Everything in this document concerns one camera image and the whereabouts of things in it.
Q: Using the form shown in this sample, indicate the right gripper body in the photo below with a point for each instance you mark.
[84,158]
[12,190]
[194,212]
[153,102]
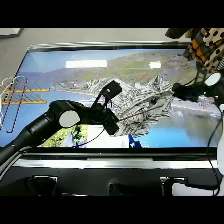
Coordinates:
[185,91]

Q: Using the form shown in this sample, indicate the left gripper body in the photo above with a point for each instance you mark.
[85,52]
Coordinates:
[108,120]

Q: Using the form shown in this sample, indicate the black and white patterned shirt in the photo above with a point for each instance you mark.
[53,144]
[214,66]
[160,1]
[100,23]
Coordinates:
[143,100]

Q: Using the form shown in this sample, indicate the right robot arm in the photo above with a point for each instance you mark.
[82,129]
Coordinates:
[213,80]

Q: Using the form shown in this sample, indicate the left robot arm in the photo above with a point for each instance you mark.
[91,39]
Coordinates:
[36,128]

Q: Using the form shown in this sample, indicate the orange clothes hanger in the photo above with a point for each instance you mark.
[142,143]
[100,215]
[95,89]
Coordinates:
[23,102]
[30,90]

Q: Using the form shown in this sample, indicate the yellow checked garment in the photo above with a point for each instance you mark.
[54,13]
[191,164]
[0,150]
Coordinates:
[199,46]

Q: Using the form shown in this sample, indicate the black garment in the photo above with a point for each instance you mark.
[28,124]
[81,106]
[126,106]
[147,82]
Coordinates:
[175,32]

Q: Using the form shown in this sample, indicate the spotted garment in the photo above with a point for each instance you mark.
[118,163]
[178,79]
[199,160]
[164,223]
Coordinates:
[216,38]

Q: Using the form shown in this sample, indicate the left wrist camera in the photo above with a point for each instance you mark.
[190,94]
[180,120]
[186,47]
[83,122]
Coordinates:
[111,89]

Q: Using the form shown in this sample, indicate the silver frame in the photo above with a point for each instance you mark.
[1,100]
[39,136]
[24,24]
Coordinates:
[110,163]

